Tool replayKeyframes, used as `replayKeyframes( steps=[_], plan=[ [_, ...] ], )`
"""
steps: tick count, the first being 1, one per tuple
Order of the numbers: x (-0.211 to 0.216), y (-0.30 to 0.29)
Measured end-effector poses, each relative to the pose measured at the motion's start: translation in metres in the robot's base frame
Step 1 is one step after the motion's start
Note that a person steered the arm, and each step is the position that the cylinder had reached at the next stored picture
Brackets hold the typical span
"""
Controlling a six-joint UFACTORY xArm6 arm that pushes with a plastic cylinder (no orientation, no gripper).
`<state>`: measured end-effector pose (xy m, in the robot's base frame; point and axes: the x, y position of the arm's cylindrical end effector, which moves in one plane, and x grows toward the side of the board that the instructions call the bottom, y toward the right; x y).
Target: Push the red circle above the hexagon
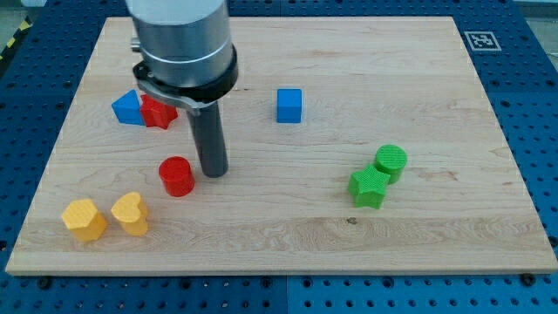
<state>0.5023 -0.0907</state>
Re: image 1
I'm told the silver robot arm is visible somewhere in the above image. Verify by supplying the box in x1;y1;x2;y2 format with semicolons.
126;0;238;178

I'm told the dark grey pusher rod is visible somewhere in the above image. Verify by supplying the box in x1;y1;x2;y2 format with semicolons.
187;101;228;178

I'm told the blue triangle block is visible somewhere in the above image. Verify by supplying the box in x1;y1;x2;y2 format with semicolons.
112;90;145;126

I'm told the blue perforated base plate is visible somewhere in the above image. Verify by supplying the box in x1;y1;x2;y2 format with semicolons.
1;0;557;313

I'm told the yellow hexagon block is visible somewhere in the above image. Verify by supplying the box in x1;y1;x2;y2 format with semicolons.
61;199;107;242

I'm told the yellow heart block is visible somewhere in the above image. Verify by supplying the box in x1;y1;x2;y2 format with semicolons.
111;192;148;236

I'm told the red cylinder block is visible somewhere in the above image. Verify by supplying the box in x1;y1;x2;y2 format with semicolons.
159;156;195;197

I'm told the white fiducial marker tag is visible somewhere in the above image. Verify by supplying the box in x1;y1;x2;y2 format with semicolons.
464;31;501;51

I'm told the wooden board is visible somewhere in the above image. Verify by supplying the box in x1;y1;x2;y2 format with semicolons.
6;17;557;276

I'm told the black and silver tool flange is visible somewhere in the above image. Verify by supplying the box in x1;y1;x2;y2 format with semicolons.
131;38;238;116

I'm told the blue cube block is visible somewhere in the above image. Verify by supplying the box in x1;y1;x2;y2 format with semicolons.
276;89;303;123

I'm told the green cylinder block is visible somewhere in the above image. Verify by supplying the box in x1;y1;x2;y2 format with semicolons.
374;144;407;184

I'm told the green star block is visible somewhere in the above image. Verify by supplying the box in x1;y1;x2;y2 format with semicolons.
348;164;391;209

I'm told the red star block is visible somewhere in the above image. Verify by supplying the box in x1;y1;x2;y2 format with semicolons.
139;94;178;130

